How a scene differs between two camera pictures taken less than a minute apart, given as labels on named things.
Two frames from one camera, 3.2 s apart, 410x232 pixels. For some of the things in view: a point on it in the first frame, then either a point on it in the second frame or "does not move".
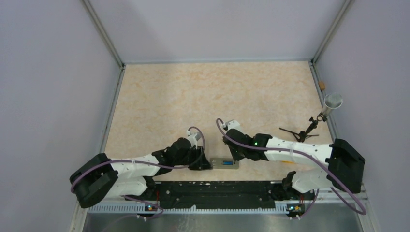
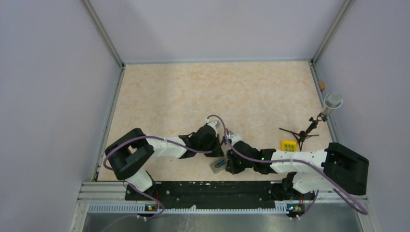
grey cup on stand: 331,101 does not move
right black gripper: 236,156 -> 231,166
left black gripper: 201,162 -> 217,148
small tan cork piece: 322,85 does not move
